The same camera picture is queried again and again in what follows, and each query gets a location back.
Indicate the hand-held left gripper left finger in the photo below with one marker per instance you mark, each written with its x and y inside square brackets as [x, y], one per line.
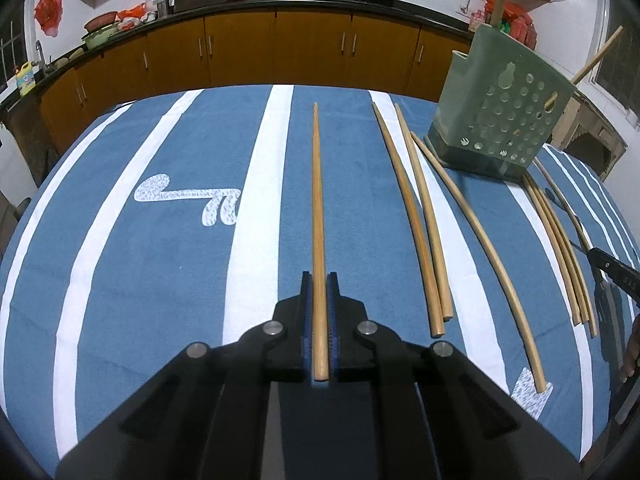
[306, 320]

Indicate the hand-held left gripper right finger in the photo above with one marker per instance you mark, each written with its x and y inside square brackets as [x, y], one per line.
[334, 320]

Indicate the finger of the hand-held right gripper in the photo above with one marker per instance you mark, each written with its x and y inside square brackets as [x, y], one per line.
[616, 271]

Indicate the green perforated chopstick holder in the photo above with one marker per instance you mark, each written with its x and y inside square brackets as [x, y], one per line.
[480, 110]

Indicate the person's right hand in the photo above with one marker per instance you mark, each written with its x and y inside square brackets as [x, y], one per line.
[632, 350]

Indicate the blue white striped tablecloth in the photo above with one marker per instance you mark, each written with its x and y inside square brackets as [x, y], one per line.
[150, 260]

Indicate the wooden base cabinets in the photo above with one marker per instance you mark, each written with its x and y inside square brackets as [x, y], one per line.
[240, 50]

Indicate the red bag over thermoses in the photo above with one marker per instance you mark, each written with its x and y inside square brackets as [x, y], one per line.
[510, 10]

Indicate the black kitchen countertop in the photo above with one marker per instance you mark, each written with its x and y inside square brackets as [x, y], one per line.
[280, 1]

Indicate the metal cup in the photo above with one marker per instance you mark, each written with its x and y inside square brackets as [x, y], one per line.
[162, 7]

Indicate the red bag beside bowls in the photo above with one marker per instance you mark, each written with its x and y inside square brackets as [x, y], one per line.
[132, 11]

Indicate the red bowl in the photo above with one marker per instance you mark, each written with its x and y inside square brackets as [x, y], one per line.
[101, 21]

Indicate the yellow detergent bottle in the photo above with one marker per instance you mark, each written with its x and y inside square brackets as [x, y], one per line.
[27, 80]

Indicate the metal faucet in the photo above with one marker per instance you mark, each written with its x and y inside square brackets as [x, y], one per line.
[40, 52]

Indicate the barred window above sink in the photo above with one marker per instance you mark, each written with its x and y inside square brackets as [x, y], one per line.
[10, 52]

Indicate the hanging red plastic bag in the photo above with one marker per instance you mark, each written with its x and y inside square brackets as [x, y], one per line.
[49, 12]

